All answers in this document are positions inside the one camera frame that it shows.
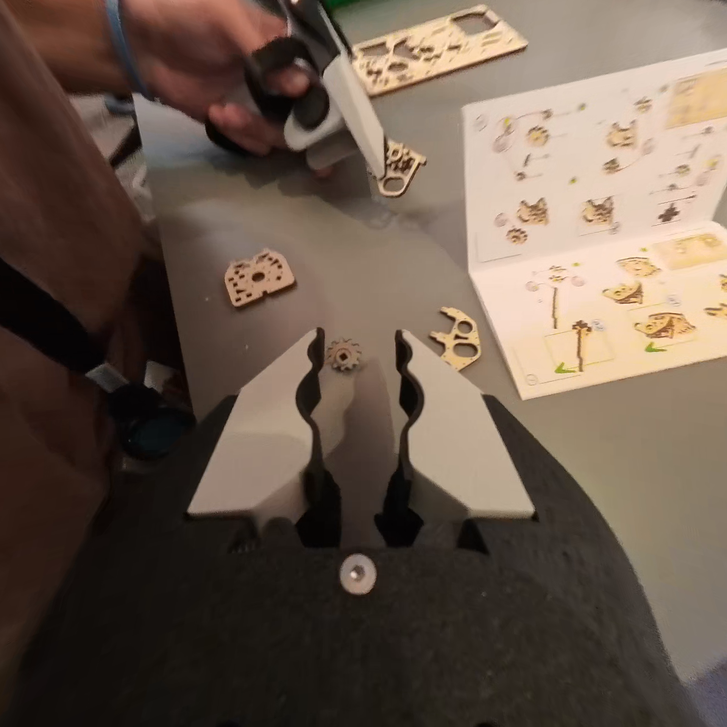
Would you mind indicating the wooden part with round holes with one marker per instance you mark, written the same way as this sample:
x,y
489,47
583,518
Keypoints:
x,y
460,360

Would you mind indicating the small wooden gear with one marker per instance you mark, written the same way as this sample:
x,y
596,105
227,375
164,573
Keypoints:
x,y
335,358

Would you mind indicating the wooden laser-cut parts sheet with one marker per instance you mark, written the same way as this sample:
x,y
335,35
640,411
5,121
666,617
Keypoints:
x,y
511,42

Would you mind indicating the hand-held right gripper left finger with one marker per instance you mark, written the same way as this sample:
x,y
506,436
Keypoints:
x,y
255,448

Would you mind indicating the person's left hand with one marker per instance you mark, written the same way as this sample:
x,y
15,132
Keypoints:
x,y
199,45

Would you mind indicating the blue wristband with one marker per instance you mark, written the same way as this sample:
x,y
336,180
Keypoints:
x,y
124,48

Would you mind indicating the white instruction booklet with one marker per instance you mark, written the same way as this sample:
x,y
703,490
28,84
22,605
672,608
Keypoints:
x,y
573,170

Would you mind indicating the black round device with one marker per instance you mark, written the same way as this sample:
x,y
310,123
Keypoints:
x,y
150,423

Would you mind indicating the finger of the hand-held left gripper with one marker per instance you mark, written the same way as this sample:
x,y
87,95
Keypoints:
x,y
332,156
355,108

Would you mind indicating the dotted square wooden model part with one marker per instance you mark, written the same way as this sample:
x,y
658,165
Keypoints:
x,y
281,272

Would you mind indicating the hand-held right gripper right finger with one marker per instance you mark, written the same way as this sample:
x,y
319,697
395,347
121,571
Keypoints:
x,y
465,448

